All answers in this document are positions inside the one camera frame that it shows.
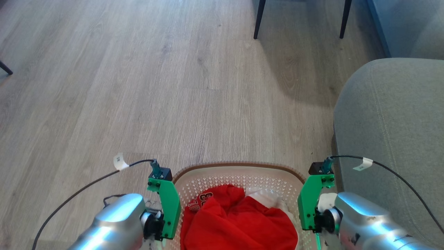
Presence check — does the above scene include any white garment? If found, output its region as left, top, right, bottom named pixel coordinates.
left=245, top=188, right=300, bottom=243

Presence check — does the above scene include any beige perforated laundry basket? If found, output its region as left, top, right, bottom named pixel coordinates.
left=139, top=161, right=333, bottom=250

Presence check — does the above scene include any black furniture leg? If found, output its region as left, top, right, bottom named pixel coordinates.
left=253, top=0, right=267, bottom=40
left=339, top=0, right=352, bottom=39
left=0, top=60, right=14, bottom=76

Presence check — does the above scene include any blue-grey upholstered furniture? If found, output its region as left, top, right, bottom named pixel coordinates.
left=367, top=0, right=444, bottom=59

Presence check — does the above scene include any grey fabric sofa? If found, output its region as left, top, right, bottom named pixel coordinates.
left=333, top=58, right=444, bottom=249

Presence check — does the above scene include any red printed garment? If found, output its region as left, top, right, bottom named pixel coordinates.
left=180, top=184, right=299, bottom=250

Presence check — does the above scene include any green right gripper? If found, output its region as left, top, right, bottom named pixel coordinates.
left=297, top=173, right=336, bottom=234

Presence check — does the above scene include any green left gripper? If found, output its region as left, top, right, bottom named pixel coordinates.
left=143, top=176, right=182, bottom=242

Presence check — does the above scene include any white cable label tag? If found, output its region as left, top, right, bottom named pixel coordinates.
left=353, top=157, right=374, bottom=172
left=113, top=153, right=130, bottom=171

